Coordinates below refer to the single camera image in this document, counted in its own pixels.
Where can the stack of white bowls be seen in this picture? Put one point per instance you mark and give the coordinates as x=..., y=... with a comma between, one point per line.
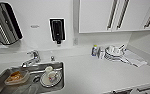
x=114, y=54

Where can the blue dish soap bottle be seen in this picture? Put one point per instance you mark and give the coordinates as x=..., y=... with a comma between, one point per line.
x=95, y=51

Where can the small chrome sink knob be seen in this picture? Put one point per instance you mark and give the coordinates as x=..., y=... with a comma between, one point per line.
x=52, y=58

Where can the white plate with cup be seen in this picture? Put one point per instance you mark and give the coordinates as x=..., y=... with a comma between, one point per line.
x=50, y=78

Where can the chrome sink faucet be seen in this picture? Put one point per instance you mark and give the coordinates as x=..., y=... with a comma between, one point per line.
x=32, y=58

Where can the clear food container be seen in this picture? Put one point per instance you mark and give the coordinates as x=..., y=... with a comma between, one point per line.
x=17, y=77

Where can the steel paper towel dispenser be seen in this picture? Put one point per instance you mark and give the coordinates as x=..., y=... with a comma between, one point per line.
x=2, y=23

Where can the white drawer unit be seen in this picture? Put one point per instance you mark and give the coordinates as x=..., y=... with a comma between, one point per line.
x=147, y=89

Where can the white wall outlet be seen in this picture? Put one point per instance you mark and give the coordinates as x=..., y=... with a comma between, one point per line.
x=75, y=41

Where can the black wall soap dispenser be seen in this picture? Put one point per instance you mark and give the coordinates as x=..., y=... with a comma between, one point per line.
x=57, y=30

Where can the white wall cabinet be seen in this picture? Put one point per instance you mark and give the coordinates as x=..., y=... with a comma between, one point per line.
x=97, y=15

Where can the small wall label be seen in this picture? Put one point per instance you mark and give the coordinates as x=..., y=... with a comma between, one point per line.
x=34, y=26

